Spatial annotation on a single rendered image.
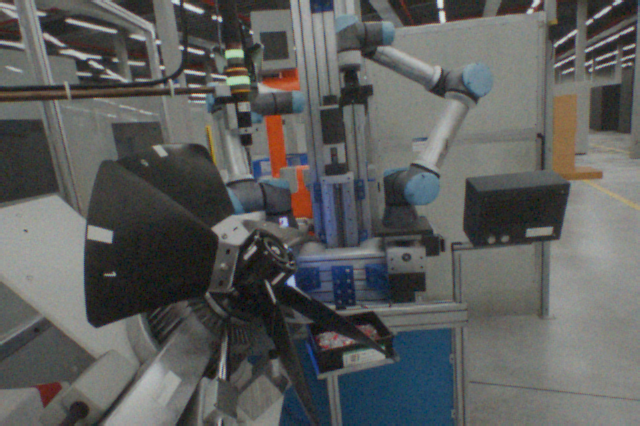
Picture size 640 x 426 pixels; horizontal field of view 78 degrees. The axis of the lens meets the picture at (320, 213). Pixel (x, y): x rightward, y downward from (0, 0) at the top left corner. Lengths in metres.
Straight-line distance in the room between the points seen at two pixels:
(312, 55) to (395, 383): 1.29
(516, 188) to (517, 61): 1.71
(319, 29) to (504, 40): 1.43
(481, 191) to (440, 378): 0.65
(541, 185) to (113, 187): 1.07
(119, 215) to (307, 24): 1.32
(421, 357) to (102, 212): 1.12
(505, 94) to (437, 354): 1.85
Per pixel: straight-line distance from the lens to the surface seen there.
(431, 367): 1.46
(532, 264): 3.09
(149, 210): 0.62
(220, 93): 0.83
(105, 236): 0.57
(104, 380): 0.64
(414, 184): 1.39
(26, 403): 1.08
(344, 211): 1.69
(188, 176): 0.89
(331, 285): 1.63
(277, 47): 4.83
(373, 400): 1.51
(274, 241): 0.81
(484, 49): 2.81
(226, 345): 0.71
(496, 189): 1.22
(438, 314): 1.35
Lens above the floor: 1.45
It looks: 12 degrees down
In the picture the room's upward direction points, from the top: 6 degrees counter-clockwise
